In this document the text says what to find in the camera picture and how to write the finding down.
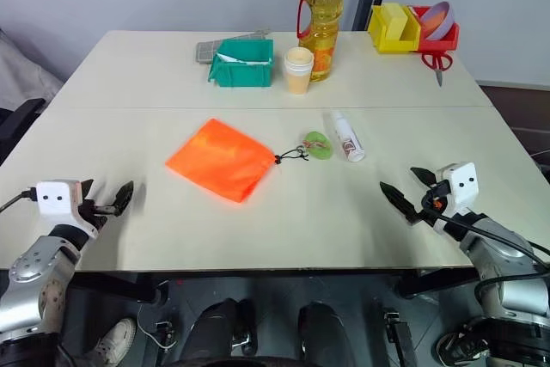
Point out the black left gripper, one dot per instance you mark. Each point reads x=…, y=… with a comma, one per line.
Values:
x=98, y=214

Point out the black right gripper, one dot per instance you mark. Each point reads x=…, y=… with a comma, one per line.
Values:
x=434, y=203

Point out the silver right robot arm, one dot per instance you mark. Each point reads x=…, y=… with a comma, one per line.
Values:
x=494, y=251

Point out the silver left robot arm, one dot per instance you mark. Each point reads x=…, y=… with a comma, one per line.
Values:
x=32, y=272

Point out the white tube with label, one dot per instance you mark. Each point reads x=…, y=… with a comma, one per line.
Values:
x=348, y=137

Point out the green round disc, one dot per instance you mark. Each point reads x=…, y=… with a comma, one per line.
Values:
x=321, y=150

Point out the black chair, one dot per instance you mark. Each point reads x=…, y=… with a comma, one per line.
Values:
x=17, y=126

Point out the grey cloth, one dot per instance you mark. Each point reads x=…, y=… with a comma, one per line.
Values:
x=21, y=75

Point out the yellow plastic bin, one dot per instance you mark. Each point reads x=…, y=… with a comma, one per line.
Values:
x=393, y=44

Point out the white sneaker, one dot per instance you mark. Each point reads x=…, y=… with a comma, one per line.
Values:
x=114, y=339

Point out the red plastic bin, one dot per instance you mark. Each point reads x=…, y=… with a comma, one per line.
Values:
x=442, y=44

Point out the beige paper cup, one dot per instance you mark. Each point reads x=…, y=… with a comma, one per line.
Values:
x=299, y=57
x=298, y=82

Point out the black shoe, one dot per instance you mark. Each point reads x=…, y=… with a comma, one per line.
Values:
x=462, y=345

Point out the dark rounded robot leg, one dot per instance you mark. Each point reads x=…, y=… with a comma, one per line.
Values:
x=322, y=332
x=217, y=332

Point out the grey mesh tray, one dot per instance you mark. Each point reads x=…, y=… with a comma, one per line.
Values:
x=206, y=51

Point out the purple bowl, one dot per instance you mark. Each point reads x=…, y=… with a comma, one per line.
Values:
x=447, y=19

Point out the green plastic bin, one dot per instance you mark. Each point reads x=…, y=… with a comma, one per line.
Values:
x=240, y=75

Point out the white paper sheet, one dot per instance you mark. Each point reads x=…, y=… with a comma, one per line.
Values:
x=234, y=59

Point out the cooking oil bottle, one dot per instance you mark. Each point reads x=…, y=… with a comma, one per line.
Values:
x=322, y=19

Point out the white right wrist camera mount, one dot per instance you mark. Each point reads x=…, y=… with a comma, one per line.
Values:
x=462, y=184

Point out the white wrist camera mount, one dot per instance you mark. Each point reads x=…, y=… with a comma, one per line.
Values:
x=56, y=199
x=462, y=184

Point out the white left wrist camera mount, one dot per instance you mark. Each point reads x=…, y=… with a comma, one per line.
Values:
x=56, y=199

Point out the black table frame bar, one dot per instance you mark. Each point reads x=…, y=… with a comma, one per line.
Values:
x=434, y=283
x=116, y=287

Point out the black metal bracket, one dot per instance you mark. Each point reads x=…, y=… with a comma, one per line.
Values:
x=399, y=337

